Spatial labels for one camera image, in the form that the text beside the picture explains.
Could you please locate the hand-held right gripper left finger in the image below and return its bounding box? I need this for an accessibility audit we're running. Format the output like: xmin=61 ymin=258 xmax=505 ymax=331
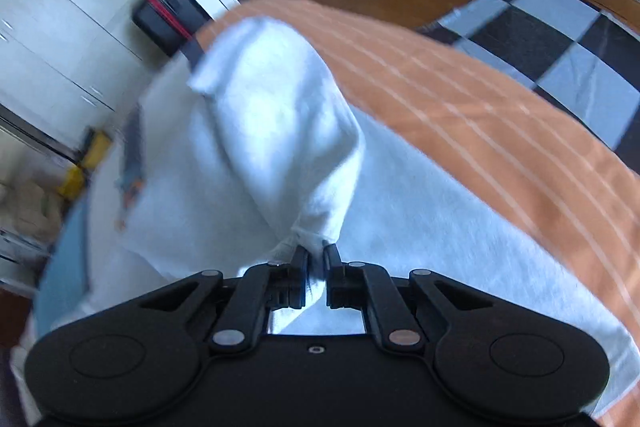
xmin=139 ymin=246 xmax=312 ymax=356

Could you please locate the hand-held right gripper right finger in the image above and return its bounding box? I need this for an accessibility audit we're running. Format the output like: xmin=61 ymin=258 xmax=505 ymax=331
xmin=324 ymin=244 xmax=494 ymax=354

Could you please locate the white towel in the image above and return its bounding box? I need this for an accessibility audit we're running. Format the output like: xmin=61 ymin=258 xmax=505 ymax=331
xmin=87 ymin=14 xmax=633 ymax=414

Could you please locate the striped bed sheet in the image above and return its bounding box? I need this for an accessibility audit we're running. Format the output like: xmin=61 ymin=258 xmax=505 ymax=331
xmin=32 ymin=0 xmax=640 ymax=427

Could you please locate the yellow trash bin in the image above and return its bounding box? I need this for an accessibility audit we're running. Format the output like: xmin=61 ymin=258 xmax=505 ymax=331
xmin=79 ymin=127 xmax=114 ymax=174

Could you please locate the brown paper bag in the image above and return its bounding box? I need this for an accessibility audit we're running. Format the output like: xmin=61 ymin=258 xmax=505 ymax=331
xmin=0 ymin=179 xmax=67 ymax=239

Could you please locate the black suitcase with red stripe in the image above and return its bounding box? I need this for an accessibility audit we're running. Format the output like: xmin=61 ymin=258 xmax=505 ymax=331
xmin=131 ymin=0 xmax=212 ymax=58

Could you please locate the black and white checkered mat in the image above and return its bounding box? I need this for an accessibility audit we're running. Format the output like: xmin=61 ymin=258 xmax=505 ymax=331
xmin=414 ymin=0 xmax=640 ymax=148

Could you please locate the white wardrobe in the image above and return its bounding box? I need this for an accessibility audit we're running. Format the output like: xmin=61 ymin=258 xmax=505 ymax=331
xmin=0 ymin=0 xmax=147 ymax=148

